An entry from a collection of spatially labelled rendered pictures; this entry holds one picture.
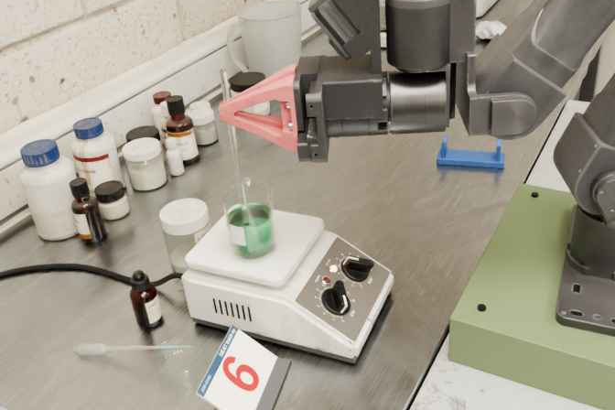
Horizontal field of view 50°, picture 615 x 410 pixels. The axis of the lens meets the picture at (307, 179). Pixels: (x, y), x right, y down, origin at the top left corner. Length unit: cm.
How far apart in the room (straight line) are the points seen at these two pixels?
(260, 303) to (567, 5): 40
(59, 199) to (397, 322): 48
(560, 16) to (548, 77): 5
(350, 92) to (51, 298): 48
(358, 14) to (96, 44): 68
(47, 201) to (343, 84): 51
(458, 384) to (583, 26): 35
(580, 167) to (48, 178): 65
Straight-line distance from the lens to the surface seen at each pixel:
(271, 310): 68
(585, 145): 64
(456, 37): 56
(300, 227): 73
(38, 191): 94
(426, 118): 57
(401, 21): 55
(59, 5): 111
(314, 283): 69
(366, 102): 56
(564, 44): 58
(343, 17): 55
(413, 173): 100
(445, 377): 68
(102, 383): 73
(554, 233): 78
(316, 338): 68
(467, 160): 101
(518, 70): 57
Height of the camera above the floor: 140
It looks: 30 degrees down
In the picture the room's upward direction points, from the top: 5 degrees counter-clockwise
